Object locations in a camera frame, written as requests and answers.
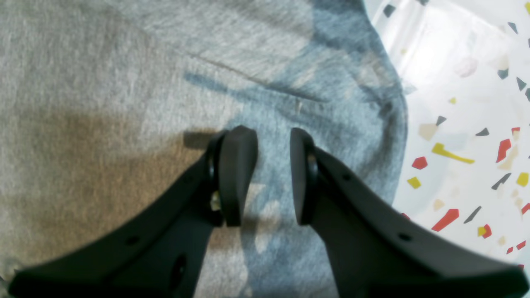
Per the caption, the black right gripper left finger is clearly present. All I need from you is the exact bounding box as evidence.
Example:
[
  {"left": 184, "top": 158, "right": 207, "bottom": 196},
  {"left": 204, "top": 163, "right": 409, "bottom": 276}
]
[{"left": 8, "top": 126, "right": 259, "bottom": 298}]

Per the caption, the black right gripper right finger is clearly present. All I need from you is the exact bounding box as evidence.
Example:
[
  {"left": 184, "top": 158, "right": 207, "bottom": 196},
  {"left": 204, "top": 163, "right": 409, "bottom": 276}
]
[{"left": 290, "top": 128, "right": 529, "bottom": 298}]

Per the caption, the grey T-shirt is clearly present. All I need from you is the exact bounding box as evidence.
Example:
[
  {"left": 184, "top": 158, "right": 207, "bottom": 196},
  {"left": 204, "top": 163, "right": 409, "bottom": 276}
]
[{"left": 0, "top": 0, "right": 407, "bottom": 298}]

